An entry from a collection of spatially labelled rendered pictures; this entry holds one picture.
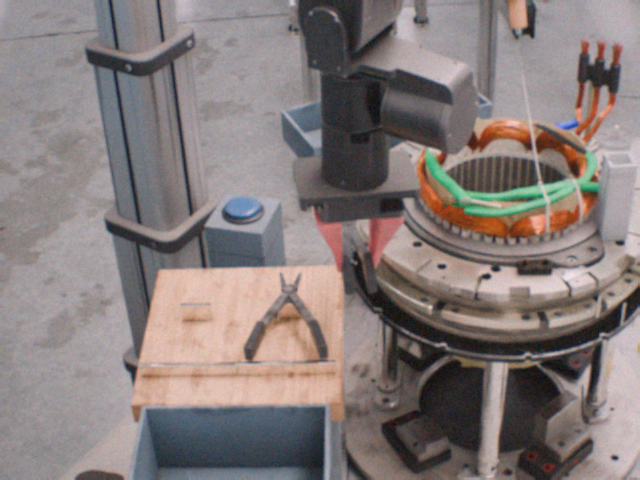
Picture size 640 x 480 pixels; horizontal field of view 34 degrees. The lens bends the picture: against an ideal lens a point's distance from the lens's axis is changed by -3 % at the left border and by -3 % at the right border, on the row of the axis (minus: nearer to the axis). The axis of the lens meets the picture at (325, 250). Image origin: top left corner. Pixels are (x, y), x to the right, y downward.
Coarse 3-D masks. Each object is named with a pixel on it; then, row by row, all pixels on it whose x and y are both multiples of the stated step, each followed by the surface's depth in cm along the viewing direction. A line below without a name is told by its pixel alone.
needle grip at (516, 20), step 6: (510, 0) 100; (516, 0) 100; (522, 0) 100; (510, 6) 100; (516, 6) 100; (522, 6) 100; (510, 12) 100; (516, 12) 100; (522, 12) 100; (510, 18) 101; (516, 18) 100; (522, 18) 100; (510, 24) 101; (516, 24) 100; (522, 24) 100
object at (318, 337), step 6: (312, 324) 98; (318, 324) 98; (312, 330) 98; (318, 330) 97; (312, 336) 98; (318, 336) 97; (324, 336) 97; (318, 342) 96; (324, 342) 96; (318, 348) 96; (324, 348) 96; (318, 354) 96; (324, 354) 96
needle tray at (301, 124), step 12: (480, 96) 138; (300, 108) 137; (312, 108) 138; (480, 108) 136; (288, 120) 135; (300, 120) 138; (312, 120) 139; (288, 132) 136; (300, 132) 132; (312, 132) 140; (288, 144) 138; (300, 144) 133; (312, 144) 129; (396, 144) 133; (300, 156) 134; (312, 156) 130
